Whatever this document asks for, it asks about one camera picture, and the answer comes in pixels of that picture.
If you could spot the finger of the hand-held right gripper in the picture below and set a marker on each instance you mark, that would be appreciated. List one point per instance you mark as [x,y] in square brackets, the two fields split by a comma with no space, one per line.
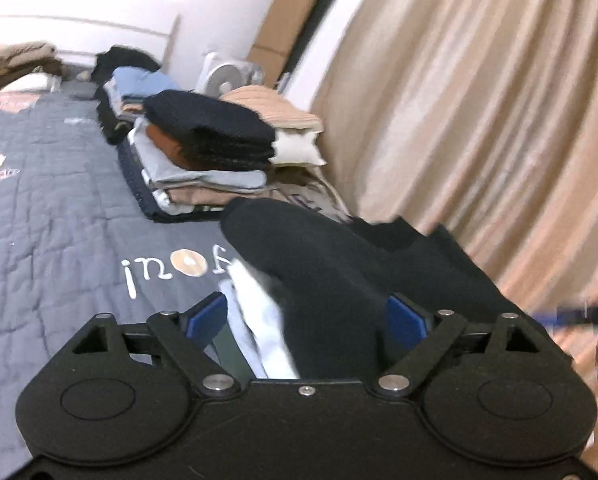
[574,316]

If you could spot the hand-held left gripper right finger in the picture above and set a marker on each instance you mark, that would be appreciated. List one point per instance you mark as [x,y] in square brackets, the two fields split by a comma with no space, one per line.
[406,320]

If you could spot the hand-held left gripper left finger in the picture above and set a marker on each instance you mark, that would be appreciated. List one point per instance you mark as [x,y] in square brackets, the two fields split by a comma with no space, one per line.
[206,317]

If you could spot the black printed t-shirt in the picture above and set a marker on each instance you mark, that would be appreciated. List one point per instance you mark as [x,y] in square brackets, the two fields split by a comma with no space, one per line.
[354,285]

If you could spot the folded clothes stack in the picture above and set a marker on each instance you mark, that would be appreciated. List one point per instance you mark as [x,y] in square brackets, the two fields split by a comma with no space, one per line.
[139,82]
[209,135]

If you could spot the light grey garment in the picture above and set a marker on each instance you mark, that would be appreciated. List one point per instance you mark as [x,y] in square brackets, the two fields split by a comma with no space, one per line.
[264,320]

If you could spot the grey printed quilt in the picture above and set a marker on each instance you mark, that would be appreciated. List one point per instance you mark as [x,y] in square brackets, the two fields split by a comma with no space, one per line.
[54,235]

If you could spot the white cushion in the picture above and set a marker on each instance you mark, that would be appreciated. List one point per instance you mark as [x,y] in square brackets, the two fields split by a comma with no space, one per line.
[299,150]

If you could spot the beige ribbed cushion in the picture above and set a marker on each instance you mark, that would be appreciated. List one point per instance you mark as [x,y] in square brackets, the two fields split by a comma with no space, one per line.
[274,110]

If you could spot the beige curtain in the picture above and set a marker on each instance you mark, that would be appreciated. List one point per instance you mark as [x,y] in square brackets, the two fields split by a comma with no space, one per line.
[479,110]

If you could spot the white fan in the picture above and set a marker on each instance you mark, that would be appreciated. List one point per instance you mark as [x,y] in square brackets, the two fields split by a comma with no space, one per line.
[224,77]

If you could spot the black bag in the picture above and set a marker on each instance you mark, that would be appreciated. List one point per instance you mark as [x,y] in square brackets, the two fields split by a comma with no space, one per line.
[124,57]

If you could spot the white pillow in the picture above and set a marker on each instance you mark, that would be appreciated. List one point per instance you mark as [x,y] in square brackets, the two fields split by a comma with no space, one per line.
[31,82]

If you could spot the white headboard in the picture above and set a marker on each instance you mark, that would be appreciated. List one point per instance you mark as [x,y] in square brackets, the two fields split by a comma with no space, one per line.
[104,35]

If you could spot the cardboard sheet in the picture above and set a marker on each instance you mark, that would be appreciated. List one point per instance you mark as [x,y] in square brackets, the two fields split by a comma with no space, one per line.
[284,25]

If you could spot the khaki folded blanket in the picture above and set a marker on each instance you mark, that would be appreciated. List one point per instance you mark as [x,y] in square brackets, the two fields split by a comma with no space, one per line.
[14,62]

